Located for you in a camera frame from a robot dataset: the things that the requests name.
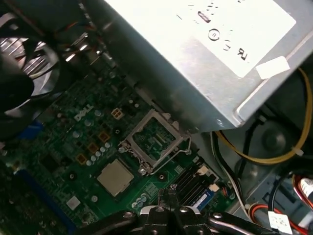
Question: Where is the blue expansion slot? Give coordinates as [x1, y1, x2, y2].
[13, 168, 77, 235]

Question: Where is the green motherboard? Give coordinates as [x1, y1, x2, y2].
[0, 61, 245, 235]

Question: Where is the black RAM slot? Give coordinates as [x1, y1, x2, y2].
[182, 176, 221, 212]
[175, 166, 208, 196]

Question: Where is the yellow wire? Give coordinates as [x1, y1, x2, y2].
[216, 67, 309, 166]

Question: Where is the black PC case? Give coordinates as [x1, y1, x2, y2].
[190, 66, 313, 235]

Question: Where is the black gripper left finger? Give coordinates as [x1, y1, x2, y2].
[96, 188, 173, 235]

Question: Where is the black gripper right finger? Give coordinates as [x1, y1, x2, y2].
[171, 185, 279, 235]

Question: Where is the wire locking lever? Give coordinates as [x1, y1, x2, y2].
[149, 137, 193, 175]

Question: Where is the silver CPU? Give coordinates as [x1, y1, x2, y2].
[96, 159, 134, 197]

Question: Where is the black case fan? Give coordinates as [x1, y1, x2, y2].
[0, 12, 62, 122]

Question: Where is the grey power supply unit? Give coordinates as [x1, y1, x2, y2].
[101, 0, 313, 135]

